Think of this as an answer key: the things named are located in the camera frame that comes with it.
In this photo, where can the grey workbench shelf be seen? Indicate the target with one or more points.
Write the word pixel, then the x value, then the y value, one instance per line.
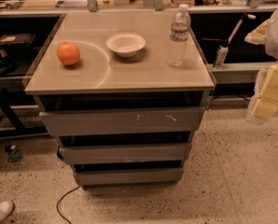
pixel 235 73

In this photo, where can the grey bottom drawer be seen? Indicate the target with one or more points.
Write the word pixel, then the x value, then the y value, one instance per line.
pixel 128 176

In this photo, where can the grey middle drawer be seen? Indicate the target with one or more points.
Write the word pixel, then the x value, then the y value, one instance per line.
pixel 125 153

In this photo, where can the orange fruit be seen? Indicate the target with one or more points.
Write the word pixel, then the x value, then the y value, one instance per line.
pixel 68 53

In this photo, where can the clear plastic water bottle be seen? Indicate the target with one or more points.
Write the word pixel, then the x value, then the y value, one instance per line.
pixel 179 29

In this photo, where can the small blue floor object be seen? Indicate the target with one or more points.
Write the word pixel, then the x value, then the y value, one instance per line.
pixel 13 153

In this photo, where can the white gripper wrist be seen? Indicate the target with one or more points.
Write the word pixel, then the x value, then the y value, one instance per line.
pixel 265 100

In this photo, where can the white bowl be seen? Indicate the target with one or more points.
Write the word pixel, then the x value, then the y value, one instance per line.
pixel 126 45

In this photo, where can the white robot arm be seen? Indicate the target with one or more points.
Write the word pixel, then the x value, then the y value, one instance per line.
pixel 271 45

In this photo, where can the grey top drawer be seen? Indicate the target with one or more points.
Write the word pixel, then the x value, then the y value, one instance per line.
pixel 121 121

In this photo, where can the grey drawer cabinet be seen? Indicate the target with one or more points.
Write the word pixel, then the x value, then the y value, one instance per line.
pixel 102 80

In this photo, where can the white shoe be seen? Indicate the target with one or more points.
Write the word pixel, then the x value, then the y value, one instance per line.
pixel 6 208

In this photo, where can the grey drawer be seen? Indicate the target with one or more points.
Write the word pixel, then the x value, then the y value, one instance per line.
pixel 121 121
pixel 125 153
pixel 128 176

